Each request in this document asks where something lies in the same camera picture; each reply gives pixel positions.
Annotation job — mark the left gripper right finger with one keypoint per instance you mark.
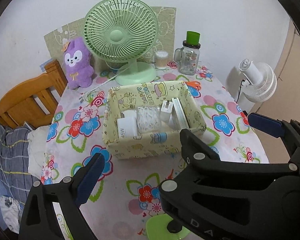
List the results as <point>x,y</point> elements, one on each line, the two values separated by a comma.
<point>223,200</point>

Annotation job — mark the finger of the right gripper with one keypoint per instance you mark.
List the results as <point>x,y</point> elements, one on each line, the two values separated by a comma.
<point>265,124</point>

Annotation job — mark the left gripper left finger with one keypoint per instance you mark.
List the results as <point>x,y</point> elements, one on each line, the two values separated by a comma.
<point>39,220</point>

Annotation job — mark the small white plug charger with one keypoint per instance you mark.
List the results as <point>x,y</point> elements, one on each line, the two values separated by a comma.
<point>166,111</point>

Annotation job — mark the clear box of floss picks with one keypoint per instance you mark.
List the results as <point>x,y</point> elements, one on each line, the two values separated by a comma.
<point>148,119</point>

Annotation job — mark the white 45W charger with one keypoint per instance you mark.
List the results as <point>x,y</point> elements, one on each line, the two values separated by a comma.
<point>127,126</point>

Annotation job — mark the plaid blue bedding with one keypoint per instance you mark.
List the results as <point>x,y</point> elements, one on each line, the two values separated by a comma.
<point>14,162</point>

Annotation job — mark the white floor fan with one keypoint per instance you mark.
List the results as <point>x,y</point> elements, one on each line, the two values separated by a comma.
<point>259,83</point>

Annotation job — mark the green suction phone stand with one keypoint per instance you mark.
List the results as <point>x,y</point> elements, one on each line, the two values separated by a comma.
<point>162,227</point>

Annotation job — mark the yellow cartoon fabric storage box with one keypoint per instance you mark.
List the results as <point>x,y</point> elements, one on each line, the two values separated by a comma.
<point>167,139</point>

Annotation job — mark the wooden chair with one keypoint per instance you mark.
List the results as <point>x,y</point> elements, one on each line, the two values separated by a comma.
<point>32,101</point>

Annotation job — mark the glass mason jar mug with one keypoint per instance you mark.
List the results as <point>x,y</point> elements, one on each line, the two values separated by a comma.
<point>186,59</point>

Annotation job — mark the green cup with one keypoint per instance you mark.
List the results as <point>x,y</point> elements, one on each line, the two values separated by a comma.
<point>192,38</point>

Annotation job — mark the cotton swab container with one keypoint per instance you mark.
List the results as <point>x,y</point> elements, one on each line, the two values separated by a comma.
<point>161,59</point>

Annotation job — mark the purple plush toy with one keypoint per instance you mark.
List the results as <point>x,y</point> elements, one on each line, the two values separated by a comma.
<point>79,71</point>

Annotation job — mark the green desk fan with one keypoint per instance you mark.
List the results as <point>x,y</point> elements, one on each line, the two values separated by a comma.
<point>122,31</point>

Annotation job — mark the orange handled scissors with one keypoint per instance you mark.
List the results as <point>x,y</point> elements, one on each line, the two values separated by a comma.
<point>194,84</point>

